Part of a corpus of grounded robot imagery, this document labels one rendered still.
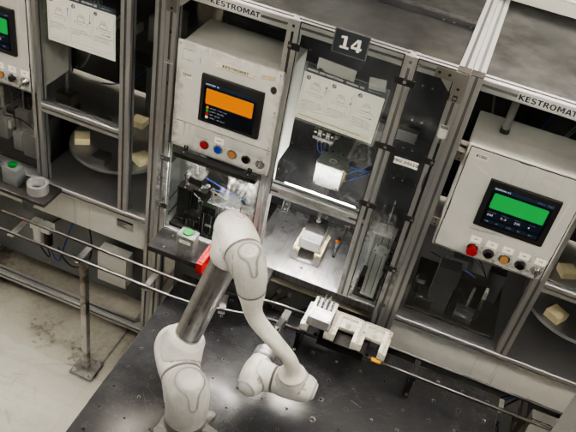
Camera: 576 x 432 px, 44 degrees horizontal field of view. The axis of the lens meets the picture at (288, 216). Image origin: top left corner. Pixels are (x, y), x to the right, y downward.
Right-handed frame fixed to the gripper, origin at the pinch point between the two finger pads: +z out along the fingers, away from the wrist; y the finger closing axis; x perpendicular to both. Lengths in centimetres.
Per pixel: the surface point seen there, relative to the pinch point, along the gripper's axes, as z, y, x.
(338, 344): 0.7, -4.3, -23.8
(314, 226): 38.5, 18.5, 4.3
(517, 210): 17, 74, -68
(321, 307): 7.3, 5.5, -12.5
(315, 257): 31.1, 8.4, -0.7
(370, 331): 11.1, -1.1, -34.2
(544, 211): 17, 78, -76
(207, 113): 17, 70, 51
